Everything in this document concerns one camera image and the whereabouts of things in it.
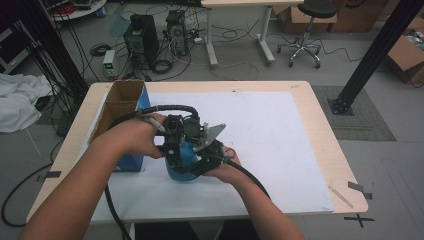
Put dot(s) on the white sheet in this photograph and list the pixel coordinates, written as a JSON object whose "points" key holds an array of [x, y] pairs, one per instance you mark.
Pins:
{"points": [[266, 150]]}

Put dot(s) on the large black computer tower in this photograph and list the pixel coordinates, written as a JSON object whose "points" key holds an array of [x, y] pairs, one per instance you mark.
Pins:
{"points": [[141, 41]]}

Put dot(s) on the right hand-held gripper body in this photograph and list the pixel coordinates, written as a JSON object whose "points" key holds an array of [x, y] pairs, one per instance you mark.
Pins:
{"points": [[213, 146]]}

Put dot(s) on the white power supply unit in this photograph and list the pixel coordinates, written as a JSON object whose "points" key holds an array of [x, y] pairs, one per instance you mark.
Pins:
{"points": [[109, 63]]}

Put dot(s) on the white cloth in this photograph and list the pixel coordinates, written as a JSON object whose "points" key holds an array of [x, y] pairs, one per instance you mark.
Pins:
{"points": [[18, 100]]}

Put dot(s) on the person's left hand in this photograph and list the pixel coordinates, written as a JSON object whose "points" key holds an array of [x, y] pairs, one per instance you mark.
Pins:
{"points": [[133, 136]]}

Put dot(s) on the large closed cardboard box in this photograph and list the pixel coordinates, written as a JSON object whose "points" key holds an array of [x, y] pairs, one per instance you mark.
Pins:
{"points": [[360, 16]]}

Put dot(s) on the round white table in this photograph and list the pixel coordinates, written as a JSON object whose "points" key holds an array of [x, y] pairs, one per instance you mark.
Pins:
{"points": [[80, 8]]}

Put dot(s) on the black metal post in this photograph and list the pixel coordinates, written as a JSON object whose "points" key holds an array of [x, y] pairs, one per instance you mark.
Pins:
{"points": [[376, 46]]}

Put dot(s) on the grey floor mat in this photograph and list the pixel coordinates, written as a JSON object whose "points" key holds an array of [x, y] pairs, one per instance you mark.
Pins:
{"points": [[370, 120]]}

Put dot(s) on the blue plastic bottle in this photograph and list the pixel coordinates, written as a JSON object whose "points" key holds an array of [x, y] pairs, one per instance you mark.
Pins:
{"points": [[185, 160]]}

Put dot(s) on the grey tape piece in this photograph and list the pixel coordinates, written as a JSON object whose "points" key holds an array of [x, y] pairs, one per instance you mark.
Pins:
{"points": [[356, 186]]}

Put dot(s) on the dark tape strip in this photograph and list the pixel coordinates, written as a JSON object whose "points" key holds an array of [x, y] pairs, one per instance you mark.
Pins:
{"points": [[50, 174]]}

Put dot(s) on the small black computer tower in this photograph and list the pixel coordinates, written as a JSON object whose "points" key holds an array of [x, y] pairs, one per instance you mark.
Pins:
{"points": [[176, 31]]}

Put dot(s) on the flat cardboard box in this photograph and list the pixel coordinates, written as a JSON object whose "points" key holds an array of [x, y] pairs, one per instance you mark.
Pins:
{"points": [[296, 20]]}

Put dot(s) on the black swivel stool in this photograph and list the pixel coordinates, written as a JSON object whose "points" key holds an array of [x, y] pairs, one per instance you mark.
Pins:
{"points": [[313, 20]]}

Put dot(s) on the thin wooden stick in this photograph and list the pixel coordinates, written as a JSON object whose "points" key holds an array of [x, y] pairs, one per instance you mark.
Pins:
{"points": [[340, 196]]}

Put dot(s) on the black tape cross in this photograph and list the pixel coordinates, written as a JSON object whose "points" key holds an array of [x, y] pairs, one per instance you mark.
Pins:
{"points": [[359, 219]]}

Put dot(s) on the person's right hand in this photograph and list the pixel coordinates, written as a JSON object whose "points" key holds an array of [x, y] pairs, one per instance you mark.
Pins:
{"points": [[225, 171]]}

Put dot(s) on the white-legged desk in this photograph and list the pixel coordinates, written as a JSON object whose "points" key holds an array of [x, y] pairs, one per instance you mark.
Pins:
{"points": [[240, 6]]}

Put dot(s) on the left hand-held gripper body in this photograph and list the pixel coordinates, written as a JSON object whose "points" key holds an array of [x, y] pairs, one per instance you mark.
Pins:
{"points": [[176, 128]]}

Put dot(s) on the open cardboard box blue sides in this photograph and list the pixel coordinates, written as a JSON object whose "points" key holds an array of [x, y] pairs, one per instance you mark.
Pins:
{"points": [[121, 103]]}

